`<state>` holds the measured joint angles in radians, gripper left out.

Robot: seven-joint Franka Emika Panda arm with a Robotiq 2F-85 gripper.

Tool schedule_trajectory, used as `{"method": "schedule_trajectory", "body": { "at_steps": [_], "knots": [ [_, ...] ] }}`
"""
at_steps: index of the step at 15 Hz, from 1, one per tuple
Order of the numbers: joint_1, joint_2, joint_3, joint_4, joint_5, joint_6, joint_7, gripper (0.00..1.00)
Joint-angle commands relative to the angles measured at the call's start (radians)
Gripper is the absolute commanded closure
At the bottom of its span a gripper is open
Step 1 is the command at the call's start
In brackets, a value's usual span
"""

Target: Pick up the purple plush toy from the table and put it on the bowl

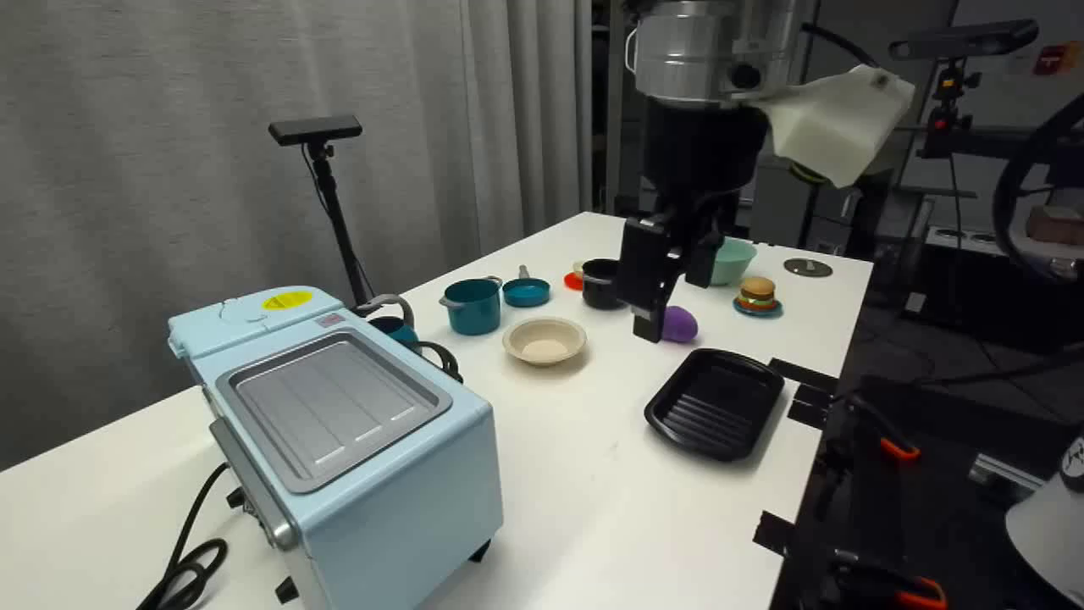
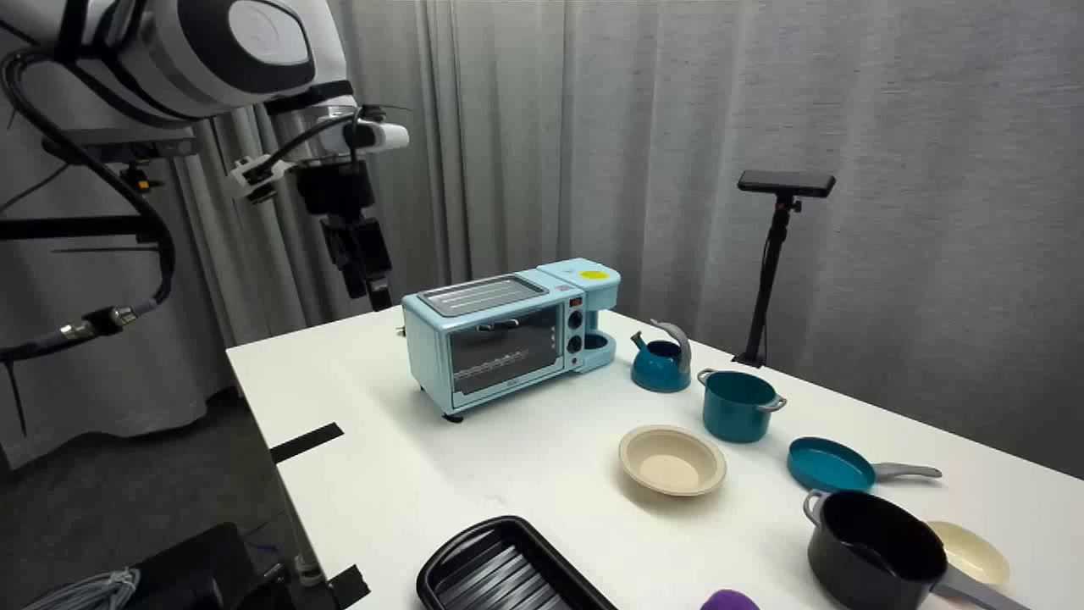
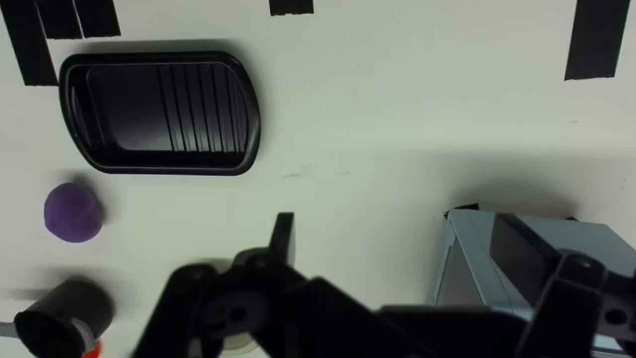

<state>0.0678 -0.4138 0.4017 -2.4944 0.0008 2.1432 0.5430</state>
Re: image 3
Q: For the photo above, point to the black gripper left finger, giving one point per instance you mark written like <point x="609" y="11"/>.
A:
<point x="267" y="299"/>

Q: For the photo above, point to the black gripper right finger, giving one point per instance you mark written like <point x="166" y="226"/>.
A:
<point x="577" y="303"/>

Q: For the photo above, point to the purple plush toy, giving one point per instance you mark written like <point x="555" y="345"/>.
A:
<point x="72" y="214"/>

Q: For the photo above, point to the light blue toaster oven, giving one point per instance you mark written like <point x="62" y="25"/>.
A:
<point x="502" y="261"/>

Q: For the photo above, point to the black cup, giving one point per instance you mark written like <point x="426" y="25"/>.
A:
<point x="68" y="321"/>

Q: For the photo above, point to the black ridged plastic tray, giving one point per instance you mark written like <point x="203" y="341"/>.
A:
<point x="162" y="114"/>

